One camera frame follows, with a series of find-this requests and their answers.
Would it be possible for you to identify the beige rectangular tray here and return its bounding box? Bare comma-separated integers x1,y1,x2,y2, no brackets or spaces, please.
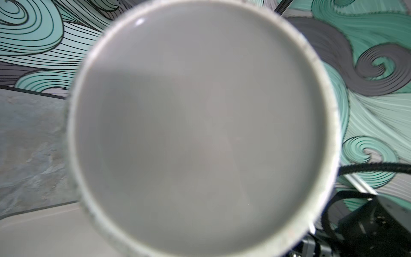
1,202,121,257

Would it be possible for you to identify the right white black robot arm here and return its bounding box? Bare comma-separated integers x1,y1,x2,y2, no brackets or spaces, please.
286,191,411,257

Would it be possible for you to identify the grey upside-down mug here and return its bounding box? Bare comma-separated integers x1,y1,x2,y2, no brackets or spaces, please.
64,1,341,257

